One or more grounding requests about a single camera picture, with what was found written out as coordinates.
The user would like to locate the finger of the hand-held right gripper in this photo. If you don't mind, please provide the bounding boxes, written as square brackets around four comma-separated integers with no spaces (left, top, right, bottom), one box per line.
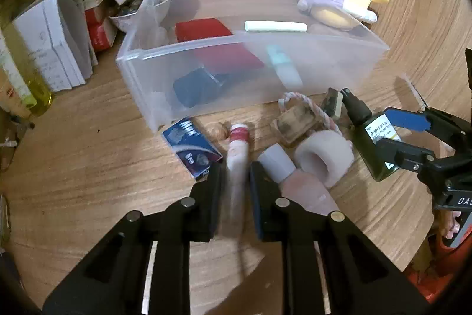
[383,107,472,154]
[376,137,444,172]

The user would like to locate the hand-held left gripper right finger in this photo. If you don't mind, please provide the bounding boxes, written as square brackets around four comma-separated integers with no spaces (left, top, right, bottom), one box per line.
[249,161,430,315]

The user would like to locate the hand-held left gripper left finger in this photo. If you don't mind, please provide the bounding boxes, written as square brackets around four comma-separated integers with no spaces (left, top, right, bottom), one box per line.
[42,164,225,315]

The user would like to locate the dark green spray bottle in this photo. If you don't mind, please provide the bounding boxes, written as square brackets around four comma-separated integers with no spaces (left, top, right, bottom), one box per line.
[339,88,404,183]

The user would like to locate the pink tube with white cap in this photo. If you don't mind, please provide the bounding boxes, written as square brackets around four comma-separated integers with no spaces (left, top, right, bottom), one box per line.
[257,144,340,216]

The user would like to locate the small red-banded white tube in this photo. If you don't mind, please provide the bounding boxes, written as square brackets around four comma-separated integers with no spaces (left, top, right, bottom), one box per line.
[225,121,255,238]

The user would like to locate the brown walnut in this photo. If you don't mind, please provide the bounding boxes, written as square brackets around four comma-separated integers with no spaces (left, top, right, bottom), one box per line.
[208,123,231,143]

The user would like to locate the white tape roll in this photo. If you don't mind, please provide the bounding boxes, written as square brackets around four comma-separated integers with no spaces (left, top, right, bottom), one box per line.
[295,131,355,188]

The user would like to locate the wooden tag with rope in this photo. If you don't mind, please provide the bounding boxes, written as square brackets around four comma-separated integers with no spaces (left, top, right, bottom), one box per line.
[270,92,342,146]

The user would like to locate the clear plastic storage bin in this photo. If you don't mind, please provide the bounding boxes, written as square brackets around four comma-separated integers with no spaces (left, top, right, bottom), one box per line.
[115,0,390,133]

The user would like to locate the person's right hand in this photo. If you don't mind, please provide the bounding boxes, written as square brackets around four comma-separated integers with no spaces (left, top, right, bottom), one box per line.
[431,210,463,240]

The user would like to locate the blue card packet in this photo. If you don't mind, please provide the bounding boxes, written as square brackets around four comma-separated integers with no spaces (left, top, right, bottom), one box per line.
[162,117,224,179]

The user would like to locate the small brown and white block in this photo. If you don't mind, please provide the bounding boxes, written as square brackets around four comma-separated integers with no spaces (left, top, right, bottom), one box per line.
[321,88,344,118]

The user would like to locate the red cloth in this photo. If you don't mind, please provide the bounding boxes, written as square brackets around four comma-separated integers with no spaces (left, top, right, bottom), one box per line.
[406,241,472,303]

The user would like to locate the dark blue box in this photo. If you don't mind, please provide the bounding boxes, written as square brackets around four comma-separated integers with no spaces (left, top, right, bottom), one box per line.
[173,67,229,108]

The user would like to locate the teal and white tube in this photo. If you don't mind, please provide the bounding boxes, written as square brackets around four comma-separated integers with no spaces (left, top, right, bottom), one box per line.
[266,45,303,89]

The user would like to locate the white chalk stick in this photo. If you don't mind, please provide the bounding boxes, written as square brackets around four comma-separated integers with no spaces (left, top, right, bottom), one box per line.
[245,21,308,32]

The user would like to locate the red box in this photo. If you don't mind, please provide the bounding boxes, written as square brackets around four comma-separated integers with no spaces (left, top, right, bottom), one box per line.
[175,19,266,74]

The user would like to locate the bowl of coins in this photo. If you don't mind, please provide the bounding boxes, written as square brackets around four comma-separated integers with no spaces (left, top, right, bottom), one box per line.
[109,0,142,32]

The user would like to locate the red books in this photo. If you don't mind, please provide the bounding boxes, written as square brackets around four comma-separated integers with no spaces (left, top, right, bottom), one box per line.
[84,3,119,52]

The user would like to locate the yellow liquid bottle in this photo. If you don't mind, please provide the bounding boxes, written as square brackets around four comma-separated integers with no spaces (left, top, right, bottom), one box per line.
[0,20,54,116]

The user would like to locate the beige packet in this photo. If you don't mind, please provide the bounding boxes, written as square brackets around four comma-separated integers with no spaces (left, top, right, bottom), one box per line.
[0,79,32,118]

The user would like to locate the stack of white papers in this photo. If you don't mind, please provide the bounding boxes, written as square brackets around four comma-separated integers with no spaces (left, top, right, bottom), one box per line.
[13,0,98,92]

